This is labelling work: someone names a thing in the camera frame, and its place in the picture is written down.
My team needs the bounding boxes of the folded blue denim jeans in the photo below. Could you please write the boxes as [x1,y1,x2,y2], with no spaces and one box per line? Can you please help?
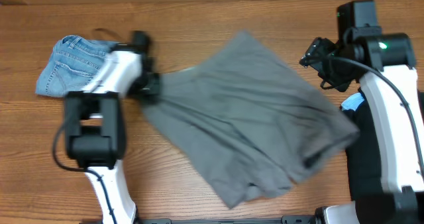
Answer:
[35,35,116,97]

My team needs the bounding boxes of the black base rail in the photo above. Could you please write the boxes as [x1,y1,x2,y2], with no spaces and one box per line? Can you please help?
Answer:
[134,215,313,224]

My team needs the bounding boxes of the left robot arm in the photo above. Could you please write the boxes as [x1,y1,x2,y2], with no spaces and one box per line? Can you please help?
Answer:
[52,30,160,224]

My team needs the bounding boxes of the grey shorts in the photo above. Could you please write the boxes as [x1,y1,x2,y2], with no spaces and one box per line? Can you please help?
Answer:
[141,31,359,208]

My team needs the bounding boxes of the light blue cloth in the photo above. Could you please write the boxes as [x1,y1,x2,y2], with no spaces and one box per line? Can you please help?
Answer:
[341,92,365,111]

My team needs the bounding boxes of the black garment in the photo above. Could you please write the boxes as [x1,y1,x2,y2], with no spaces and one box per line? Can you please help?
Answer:
[342,91,383,201]

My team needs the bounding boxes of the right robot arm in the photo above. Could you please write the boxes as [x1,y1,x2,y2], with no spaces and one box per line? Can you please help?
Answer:
[300,0,423,223]

